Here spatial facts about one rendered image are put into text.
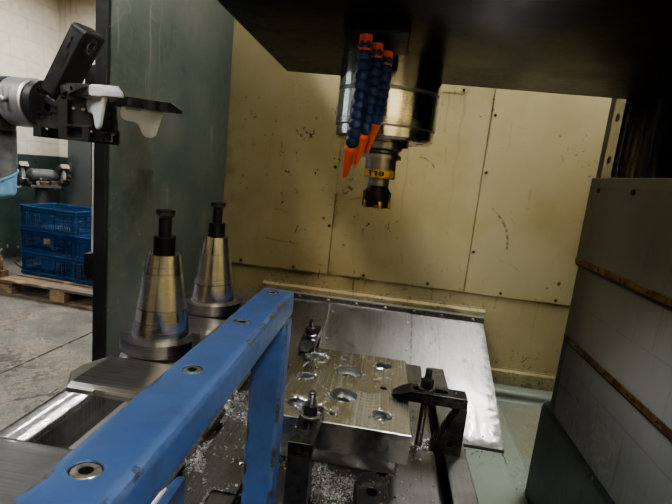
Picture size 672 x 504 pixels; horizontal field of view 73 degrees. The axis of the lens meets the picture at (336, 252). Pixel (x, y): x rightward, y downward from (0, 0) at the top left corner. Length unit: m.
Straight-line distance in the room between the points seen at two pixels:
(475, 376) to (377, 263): 0.55
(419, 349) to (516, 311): 0.43
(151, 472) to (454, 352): 1.52
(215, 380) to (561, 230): 1.66
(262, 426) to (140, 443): 0.34
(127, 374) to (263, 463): 0.30
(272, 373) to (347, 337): 1.15
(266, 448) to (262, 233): 1.33
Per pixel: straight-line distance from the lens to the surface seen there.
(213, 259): 0.48
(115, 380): 0.36
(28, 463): 0.29
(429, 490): 0.81
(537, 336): 1.95
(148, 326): 0.39
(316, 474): 0.80
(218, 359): 0.36
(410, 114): 0.69
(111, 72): 1.22
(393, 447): 0.76
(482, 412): 1.58
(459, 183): 1.78
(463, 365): 1.69
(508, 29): 0.59
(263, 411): 0.58
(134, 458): 0.26
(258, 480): 0.63
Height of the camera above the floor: 1.37
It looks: 10 degrees down
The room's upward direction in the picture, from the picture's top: 6 degrees clockwise
